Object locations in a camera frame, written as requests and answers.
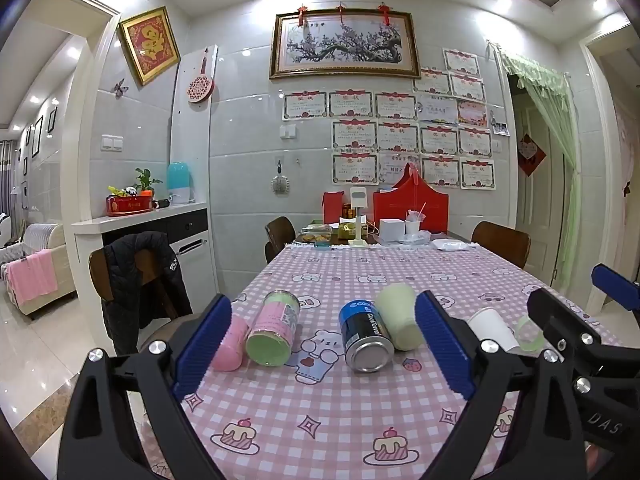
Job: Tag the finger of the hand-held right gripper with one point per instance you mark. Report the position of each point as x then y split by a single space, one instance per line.
616 286
552 312

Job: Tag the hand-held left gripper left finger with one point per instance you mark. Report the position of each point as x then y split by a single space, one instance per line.
204 347

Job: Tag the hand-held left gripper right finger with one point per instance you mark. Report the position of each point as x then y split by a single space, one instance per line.
444 342

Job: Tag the pale green cup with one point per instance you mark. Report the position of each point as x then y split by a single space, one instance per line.
400 322

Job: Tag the pink cup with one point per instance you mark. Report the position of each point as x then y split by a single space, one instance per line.
231 347

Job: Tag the translucent light green cup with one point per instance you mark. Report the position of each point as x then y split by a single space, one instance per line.
530 335

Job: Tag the white paper cup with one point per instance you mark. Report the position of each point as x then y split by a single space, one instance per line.
492 330

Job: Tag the white cup with straws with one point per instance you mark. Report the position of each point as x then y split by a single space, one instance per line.
412 225

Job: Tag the pink and green can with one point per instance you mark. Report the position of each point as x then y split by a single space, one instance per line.
274 330

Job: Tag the blue and black can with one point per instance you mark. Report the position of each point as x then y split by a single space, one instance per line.
365 335

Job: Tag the wooden chair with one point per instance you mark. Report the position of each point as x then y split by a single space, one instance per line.
97 280
280 232
500 242

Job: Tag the black jacket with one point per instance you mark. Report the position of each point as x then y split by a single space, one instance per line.
145 280

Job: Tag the white door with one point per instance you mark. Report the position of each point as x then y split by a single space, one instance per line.
532 220

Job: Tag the white tissue pack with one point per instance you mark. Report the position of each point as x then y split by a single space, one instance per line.
450 245

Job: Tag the white box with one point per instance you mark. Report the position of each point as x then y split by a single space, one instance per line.
391 231

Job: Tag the green lace door curtain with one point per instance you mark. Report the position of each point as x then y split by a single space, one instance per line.
565 160

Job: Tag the pink checked printed tablecloth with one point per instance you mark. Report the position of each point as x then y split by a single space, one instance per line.
325 410

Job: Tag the white counter cabinet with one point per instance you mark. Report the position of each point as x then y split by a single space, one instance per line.
135 225

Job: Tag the large red gift bag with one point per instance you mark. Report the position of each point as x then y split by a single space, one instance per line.
395 202

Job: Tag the red door decoration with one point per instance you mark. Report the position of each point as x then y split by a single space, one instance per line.
528 155

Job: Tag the clear food container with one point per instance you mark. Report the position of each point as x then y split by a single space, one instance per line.
316 234

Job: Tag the red tin box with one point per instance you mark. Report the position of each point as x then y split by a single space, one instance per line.
129 206

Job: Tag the blue and white humidifier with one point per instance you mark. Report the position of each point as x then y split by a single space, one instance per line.
178 182

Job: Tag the white desk lamp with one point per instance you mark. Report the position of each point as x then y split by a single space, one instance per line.
359 197

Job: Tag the small red gift bag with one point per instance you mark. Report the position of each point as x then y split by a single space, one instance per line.
332 205

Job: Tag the small potted plant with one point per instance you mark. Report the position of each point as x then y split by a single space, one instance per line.
146 180

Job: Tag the round hanging scrubber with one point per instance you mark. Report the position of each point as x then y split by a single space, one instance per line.
280 184

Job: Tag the pink blanket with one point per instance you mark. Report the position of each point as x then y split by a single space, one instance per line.
32 275

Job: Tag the beige sofa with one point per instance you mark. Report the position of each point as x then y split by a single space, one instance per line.
42 240

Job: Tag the white leaning board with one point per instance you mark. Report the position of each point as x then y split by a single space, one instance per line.
192 150

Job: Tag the red round hanging ornament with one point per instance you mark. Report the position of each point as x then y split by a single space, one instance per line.
200 87

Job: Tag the framed red gold calligraphy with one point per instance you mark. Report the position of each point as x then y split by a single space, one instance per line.
149 45

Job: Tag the framed plum blossom painting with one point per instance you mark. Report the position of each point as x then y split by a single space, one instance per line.
345 45

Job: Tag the red tassel knot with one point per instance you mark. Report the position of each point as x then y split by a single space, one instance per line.
341 14
301 16
384 14

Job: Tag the small wall photo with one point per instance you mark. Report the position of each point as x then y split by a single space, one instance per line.
500 128

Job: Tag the group of wall certificates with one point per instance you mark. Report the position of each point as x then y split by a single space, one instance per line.
395 135

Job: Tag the white light switch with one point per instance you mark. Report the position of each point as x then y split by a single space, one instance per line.
111 143

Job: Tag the white wall socket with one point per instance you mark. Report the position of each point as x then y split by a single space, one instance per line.
288 132

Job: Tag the black picture frame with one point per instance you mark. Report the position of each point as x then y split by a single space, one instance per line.
52 120
38 136

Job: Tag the butterfly wall decoration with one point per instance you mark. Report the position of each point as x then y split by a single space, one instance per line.
120 87

